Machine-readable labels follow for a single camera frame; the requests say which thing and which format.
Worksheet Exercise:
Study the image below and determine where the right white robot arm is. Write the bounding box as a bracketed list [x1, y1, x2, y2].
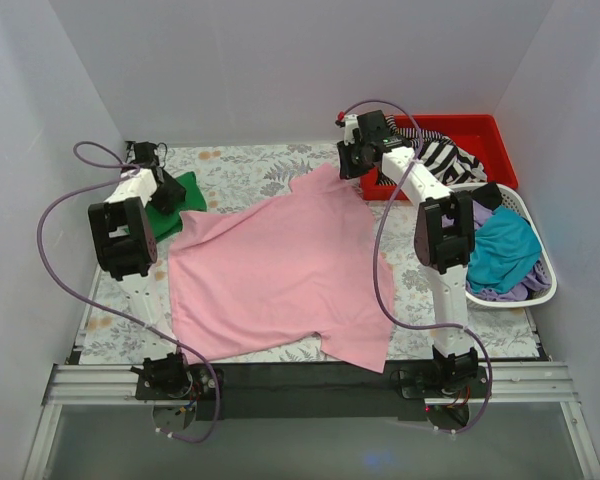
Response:
[336, 110, 478, 398]

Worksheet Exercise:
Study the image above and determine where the red plastic bin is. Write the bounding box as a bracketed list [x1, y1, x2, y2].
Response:
[359, 114, 518, 201]

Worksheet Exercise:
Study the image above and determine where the black garment in basket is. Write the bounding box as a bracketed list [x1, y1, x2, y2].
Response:
[471, 182, 503, 211]

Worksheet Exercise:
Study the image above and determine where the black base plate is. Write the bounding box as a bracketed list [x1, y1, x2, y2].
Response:
[135, 360, 501, 424]

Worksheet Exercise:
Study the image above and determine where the black white striped shirt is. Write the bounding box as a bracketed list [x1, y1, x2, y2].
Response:
[384, 115, 489, 187]

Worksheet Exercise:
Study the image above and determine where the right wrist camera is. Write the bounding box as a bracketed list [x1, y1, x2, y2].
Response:
[335, 111, 360, 145]

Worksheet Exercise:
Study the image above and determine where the teal t-shirt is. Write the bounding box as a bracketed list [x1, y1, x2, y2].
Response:
[466, 206, 550, 302]

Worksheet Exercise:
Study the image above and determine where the pink t-shirt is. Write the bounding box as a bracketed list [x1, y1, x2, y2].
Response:
[168, 165, 395, 373]

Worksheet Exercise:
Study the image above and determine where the lavender t-shirt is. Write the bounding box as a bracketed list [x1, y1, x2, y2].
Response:
[441, 200, 494, 234]

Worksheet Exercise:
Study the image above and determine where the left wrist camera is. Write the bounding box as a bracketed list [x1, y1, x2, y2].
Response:
[130, 142, 160, 168]

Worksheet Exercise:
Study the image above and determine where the aluminium frame rail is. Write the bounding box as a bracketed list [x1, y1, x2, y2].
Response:
[24, 361, 600, 479]

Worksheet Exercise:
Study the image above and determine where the white laundry basket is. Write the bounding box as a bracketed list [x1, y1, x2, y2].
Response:
[451, 183, 557, 309]

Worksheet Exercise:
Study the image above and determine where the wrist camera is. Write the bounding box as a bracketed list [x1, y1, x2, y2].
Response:
[335, 111, 360, 145]
[130, 142, 160, 168]

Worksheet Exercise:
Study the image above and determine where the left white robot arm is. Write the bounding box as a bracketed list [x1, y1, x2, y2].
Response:
[88, 167, 193, 400]

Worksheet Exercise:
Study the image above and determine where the green t-shirt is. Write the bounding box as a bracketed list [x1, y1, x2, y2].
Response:
[145, 172, 207, 242]

